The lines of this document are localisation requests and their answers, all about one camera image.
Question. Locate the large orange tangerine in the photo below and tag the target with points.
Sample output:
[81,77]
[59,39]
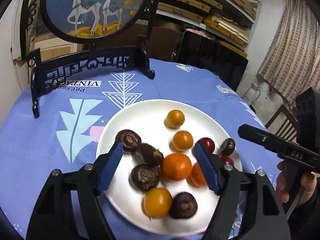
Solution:
[176,166]

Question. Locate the pink cloth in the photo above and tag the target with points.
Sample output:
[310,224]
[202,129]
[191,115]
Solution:
[200,33]

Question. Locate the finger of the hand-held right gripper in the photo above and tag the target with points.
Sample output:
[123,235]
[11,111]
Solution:
[260,137]

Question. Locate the small orange kumquat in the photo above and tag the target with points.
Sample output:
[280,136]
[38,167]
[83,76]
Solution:
[196,175]
[182,140]

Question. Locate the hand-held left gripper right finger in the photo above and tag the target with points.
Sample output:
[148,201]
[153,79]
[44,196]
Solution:
[207,170]

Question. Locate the white oval plate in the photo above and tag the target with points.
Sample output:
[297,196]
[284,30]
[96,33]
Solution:
[150,120]

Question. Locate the brown cardboard box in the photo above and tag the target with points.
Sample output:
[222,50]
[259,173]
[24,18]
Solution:
[162,45]

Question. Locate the person's right forearm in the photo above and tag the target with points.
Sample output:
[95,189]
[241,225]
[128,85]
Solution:
[310,215]

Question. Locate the blue printed tablecloth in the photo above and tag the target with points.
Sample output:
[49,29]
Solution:
[50,135]

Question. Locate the round deer screen black stand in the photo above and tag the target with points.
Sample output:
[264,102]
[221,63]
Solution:
[100,5]

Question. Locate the dark wooden chair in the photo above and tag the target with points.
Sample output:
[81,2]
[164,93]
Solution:
[280,116]

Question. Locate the beige checked curtain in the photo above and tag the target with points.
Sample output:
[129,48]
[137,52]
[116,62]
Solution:
[287,50]

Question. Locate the dark red plum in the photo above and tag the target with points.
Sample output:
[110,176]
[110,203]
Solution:
[226,160]
[209,145]

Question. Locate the yellow-orange kumquat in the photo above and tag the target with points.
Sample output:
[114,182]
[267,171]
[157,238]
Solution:
[157,202]
[175,118]

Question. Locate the white shelf rack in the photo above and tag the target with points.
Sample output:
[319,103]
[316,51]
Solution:
[240,11]

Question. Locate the person's right hand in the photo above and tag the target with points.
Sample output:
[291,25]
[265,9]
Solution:
[307,185]

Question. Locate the black flat panel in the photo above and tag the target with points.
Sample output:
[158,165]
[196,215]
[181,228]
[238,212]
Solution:
[207,55]

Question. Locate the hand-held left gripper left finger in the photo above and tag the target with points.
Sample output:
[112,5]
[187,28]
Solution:
[110,167]

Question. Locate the white thermos jug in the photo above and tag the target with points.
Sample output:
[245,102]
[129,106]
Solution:
[250,95]

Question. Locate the dark brown water chestnut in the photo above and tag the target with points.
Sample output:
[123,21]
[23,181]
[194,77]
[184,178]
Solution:
[130,138]
[150,154]
[145,177]
[227,146]
[183,205]

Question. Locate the stack of wooden boxes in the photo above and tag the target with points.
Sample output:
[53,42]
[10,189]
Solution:
[185,7]

